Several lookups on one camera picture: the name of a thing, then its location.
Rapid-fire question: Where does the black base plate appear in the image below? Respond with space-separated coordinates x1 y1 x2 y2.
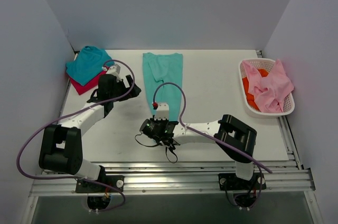
75 175 125 193
218 172 267 191

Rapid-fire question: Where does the black looped cable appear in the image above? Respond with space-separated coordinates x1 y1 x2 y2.
135 133 182 164

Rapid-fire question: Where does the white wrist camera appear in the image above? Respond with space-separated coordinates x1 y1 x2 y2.
152 102 170 121
102 64 120 77

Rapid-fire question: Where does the folded teal t-shirt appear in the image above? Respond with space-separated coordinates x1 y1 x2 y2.
65 46 111 86

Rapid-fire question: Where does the pink t-shirt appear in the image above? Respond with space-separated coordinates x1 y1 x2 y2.
242 59 295 113

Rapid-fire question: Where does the folded red t-shirt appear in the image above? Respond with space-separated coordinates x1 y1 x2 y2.
69 71 106 95

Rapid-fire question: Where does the mint green t-shirt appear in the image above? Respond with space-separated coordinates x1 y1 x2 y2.
143 52 183 121

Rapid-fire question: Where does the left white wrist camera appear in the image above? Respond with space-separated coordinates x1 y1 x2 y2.
102 64 120 77

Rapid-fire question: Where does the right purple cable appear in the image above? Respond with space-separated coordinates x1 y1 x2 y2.
152 82 273 174

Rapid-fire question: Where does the purple cable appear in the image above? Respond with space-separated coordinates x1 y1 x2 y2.
16 60 135 212
152 82 273 174

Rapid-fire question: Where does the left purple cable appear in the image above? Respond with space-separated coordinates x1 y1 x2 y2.
16 60 135 212

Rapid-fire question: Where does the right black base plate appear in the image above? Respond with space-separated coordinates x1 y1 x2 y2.
218 172 267 191

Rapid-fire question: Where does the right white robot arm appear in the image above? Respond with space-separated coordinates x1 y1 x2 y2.
140 115 257 189

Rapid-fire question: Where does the orange t-shirt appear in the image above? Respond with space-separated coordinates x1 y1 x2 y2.
242 69 268 111

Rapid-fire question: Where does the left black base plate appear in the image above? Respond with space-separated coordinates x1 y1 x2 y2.
75 175 125 193

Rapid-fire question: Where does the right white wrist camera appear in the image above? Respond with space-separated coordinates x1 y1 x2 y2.
152 102 170 121

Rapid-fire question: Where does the white plastic laundry basket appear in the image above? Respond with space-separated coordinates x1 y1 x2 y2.
238 58 295 119

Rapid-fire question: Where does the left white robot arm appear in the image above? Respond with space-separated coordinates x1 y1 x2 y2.
39 74 142 192

